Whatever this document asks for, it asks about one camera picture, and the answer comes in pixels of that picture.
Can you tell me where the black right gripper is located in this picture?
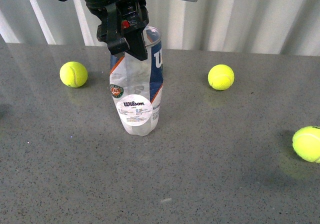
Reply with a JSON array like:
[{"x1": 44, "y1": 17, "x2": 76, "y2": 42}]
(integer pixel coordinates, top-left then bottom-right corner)
[{"x1": 85, "y1": 0, "x2": 149, "y2": 61}]

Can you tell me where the clear Wilson tennis ball can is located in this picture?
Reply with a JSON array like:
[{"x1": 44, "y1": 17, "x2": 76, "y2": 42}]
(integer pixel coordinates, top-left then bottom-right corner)
[{"x1": 109, "y1": 26, "x2": 164, "y2": 136}]

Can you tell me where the far left yellow tennis ball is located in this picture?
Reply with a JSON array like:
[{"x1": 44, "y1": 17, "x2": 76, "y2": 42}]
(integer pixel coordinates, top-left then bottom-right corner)
[{"x1": 59, "y1": 61, "x2": 88, "y2": 88}]

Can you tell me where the yellow tennis ball behind can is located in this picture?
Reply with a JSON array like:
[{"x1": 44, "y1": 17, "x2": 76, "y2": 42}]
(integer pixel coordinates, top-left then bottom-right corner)
[{"x1": 207, "y1": 64, "x2": 235, "y2": 91}]

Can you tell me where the near right yellow tennis ball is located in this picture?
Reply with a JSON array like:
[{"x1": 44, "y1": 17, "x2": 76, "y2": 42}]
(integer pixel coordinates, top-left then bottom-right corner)
[{"x1": 292, "y1": 126, "x2": 320, "y2": 164}]

